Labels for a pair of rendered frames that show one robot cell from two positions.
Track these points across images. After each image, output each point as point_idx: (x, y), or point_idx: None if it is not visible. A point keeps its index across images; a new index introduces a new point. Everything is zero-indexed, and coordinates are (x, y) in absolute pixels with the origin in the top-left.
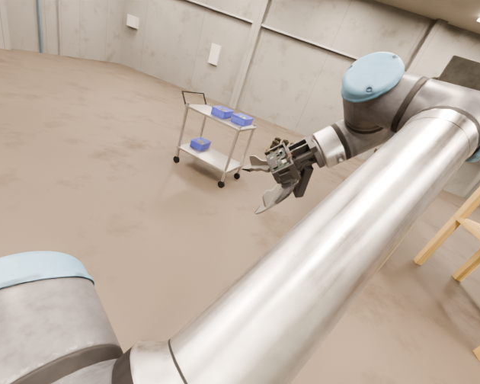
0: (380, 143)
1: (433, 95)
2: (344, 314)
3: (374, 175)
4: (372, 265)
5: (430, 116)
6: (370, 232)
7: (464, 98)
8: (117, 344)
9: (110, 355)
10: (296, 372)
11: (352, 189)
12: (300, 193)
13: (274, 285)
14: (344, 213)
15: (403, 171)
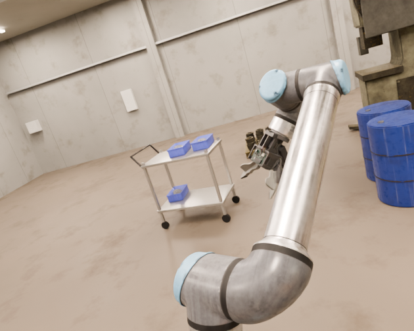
0: None
1: (305, 79)
2: (317, 192)
3: (297, 136)
4: (315, 169)
5: (307, 92)
6: (305, 158)
7: (317, 73)
8: None
9: None
10: (309, 217)
11: (292, 148)
12: None
13: (283, 196)
14: (293, 159)
15: (306, 127)
